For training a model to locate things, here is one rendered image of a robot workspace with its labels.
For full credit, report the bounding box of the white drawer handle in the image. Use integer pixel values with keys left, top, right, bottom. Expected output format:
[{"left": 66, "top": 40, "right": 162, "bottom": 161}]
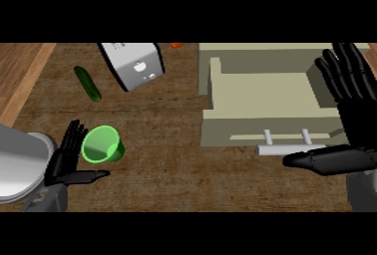
[{"left": 256, "top": 127, "right": 328, "bottom": 156}]

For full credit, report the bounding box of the beige open drawer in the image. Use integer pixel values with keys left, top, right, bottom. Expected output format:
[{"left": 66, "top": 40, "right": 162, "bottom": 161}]
[{"left": 198, "top": 57, "right": 352, "bottom": 147}]

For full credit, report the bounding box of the beige cabinet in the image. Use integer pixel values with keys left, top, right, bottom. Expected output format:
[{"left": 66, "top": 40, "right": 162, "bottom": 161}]
[{"left": 196, "top": 42, "right": 372, "bottom": 109}]

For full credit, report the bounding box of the green cucumber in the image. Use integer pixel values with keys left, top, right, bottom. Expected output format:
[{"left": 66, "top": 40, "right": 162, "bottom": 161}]
[{"left": 72, "top": 65, "right": 103, "bottom": 103}]

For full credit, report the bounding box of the silver toaster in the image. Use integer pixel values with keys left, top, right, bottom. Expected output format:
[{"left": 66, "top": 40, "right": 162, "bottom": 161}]
[{"left": 96, "top": 42, "right": 167, "bottom": 93}]

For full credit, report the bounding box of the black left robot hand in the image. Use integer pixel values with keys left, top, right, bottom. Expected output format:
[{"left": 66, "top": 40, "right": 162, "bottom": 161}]
[{"left": 43, "top": 120, "right": 112, "bottom": 187}]

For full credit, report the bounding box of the green cup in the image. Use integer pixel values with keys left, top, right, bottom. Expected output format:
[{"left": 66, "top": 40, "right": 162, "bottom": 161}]
[{"left": 80, "top": 125, "right": 127, "bottom": 164}]

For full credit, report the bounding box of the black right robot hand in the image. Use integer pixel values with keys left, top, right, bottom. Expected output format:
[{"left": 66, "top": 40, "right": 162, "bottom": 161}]
[{"left": 281, "top": 42, "right": 377, "bottom": 176}]

